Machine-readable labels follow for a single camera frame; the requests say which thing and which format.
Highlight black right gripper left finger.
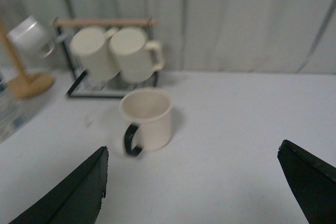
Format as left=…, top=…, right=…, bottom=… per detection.
left=11, top=146, right=109, bottom=223

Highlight black wire mug rack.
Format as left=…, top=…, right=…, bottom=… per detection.
left=51, top=18, right=157, bottom=99

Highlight cream mug with black handle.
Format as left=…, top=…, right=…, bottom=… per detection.
left=119, top=88, right=173, bottom=157

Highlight blue white milk carton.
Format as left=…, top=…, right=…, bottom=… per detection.
left=1, top=74, right=29, bottom=143

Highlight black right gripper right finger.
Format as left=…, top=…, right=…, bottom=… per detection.
left=277, top=140, right=335, bottom=223

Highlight white hanging mug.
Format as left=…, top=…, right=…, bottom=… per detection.
left=7, top=16, right=56, bottom=58

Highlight cream ribbed mug left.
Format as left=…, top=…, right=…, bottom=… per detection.
left=70, top=26, right=121, bottom=82

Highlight cream ribbed mug right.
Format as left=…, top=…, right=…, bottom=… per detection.
left=109, top=27, right=165, bottom=84

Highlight cream ribbed mug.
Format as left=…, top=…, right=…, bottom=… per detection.
left=70, top=26, right=121, bottom=82
left=109, top=27, right=165, bottom=84

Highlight wooden mug tree stand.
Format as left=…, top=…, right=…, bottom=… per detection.
left=1, top=19, right=55, bottom=99

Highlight grey curtain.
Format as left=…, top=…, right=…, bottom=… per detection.
left=1, top=0, right=335, bottom=74

